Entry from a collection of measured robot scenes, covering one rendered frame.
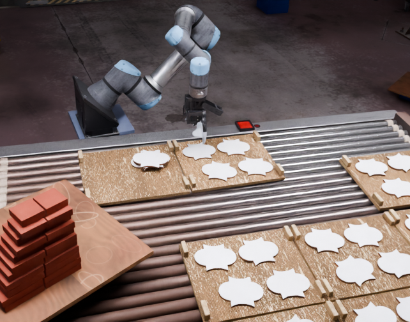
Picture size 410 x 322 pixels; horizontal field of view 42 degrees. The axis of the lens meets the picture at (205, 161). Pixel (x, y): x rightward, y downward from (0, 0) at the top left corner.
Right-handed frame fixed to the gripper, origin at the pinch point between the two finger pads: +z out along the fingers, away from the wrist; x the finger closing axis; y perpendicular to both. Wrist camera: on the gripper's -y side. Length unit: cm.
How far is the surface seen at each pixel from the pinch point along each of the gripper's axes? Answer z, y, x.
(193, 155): 8.1, 3.3, 3.3
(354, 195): 11, -55, 41
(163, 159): 5.6, 17.9, 6.7
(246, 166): 8.1, -16.4, 15.8
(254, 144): 8.9, -27.0, -0.9
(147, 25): 102, -61, -385
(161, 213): 11.2, 25.0, 34.0
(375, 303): 9, -31, 95
